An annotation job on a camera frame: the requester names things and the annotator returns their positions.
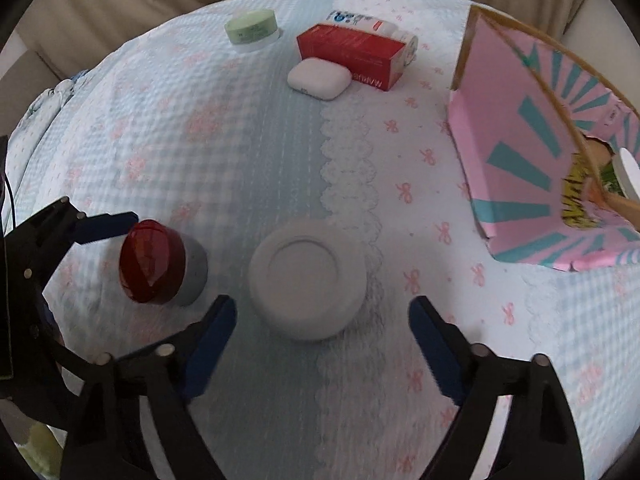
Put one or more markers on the small white jar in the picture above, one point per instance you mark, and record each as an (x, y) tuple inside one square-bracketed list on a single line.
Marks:
[(628, 172)]

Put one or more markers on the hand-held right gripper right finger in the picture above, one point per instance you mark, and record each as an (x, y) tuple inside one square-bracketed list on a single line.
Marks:
[(436, 355)]

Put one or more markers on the white tube with blue print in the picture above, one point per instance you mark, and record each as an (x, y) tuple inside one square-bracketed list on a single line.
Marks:
[(367, 22)]

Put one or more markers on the white earbuds case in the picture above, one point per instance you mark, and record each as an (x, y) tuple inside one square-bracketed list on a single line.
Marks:
[(320, 79)]

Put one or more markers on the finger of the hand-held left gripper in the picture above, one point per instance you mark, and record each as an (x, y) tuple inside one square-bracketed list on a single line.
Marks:
[(107, 225), (70, 347)]

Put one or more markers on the white round jar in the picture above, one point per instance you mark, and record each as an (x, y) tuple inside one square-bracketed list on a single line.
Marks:
[(307, 285)]

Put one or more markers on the green lid jar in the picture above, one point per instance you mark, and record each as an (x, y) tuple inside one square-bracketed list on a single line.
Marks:
[(251, 27)]

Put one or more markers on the red carton box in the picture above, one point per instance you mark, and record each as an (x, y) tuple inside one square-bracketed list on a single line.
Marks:
[(350, 55)]

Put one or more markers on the red lid jar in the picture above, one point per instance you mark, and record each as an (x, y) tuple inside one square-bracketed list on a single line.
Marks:
[(152, 262)]

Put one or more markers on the checked blanket with pink bows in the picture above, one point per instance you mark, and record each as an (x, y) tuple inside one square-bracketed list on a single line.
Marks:
[(280, 160)]

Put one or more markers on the pink cardboard box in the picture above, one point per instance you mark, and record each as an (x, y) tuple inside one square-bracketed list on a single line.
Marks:
[(540, 160)]

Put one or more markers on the pale green cloth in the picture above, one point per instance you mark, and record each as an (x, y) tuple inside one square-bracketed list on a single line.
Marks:
[(41, 447)]

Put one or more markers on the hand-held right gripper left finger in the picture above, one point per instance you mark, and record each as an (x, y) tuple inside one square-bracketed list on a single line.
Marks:
[(209, 355)]

